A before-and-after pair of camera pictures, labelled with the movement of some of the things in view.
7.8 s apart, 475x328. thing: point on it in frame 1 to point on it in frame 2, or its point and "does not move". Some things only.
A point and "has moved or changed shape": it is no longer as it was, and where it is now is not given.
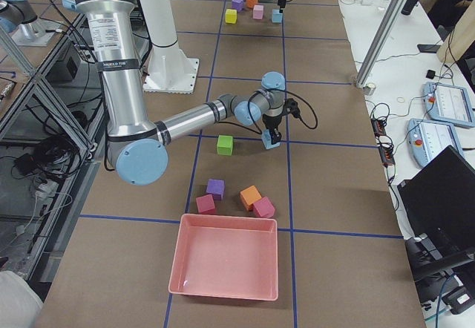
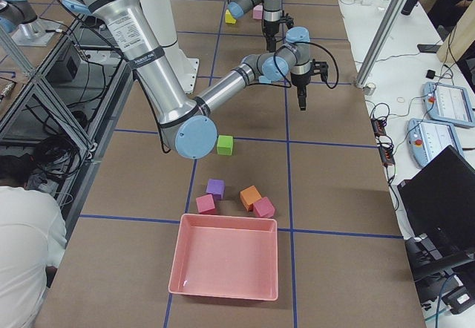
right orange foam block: x=249 y=197 does not move
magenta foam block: x=263 y=208 does not move
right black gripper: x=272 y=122 to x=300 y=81
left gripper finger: x=281 y=0 to x=271 y=43
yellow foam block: x=231 y=15 does not move
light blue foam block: x=266 y=139 has moved or changed shape
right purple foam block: x=217 y=188 does not move
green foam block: x=224 y=145 does not move
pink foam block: x=257 y=12 does not move
